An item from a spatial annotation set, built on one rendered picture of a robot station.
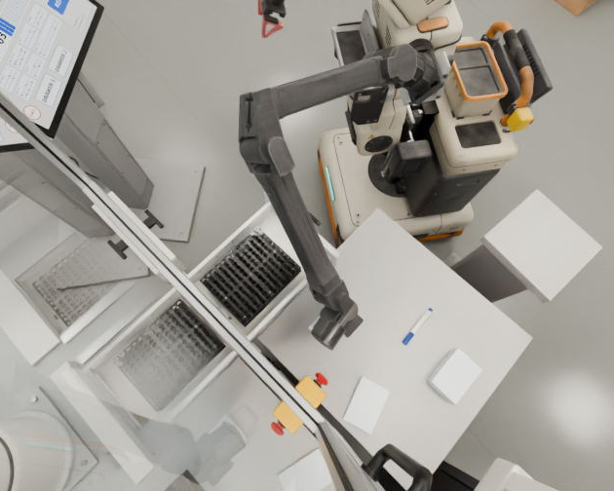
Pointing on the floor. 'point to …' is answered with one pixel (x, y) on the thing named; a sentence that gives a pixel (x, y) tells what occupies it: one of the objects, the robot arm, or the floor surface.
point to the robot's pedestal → (526, 252)
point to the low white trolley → (447, 421)
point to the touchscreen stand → (132, 170)
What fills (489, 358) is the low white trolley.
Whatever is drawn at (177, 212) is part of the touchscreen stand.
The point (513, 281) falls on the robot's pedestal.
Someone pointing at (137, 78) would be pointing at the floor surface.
